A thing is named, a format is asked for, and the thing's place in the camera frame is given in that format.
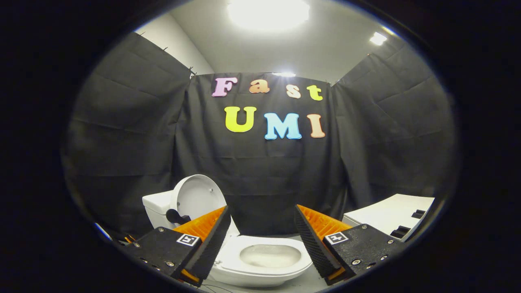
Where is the large round ceiling light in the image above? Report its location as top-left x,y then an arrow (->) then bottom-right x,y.
227,0 -> 311,31

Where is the black hinge piece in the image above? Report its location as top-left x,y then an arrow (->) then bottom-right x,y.
166,209 -> 191,225

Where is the white toilet with tank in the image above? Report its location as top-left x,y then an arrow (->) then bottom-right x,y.
142,190 -> 313,287

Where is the white toilet seat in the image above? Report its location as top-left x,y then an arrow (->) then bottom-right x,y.
220,235 -> 313,278

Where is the white toilet lid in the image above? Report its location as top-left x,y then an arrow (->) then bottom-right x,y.
170,175 -> 241,237

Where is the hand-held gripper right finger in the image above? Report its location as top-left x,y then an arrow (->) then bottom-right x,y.
294,204 -> 407,285

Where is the black backdrop cloth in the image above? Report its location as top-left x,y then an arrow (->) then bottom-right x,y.
61,32 -> 458,236

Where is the white drawer cabinet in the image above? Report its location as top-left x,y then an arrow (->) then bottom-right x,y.
343,194 -> 435,243

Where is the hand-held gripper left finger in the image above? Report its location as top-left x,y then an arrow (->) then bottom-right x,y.
122,206 -> 231,287

